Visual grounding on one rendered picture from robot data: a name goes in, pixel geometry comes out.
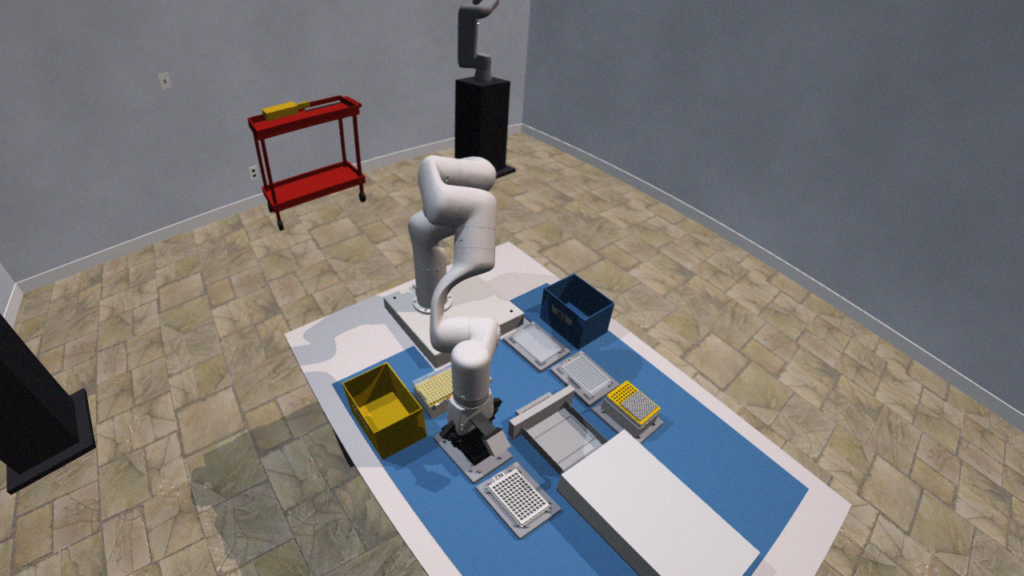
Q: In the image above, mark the blue open-top bin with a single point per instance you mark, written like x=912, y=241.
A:
x=573, y=320

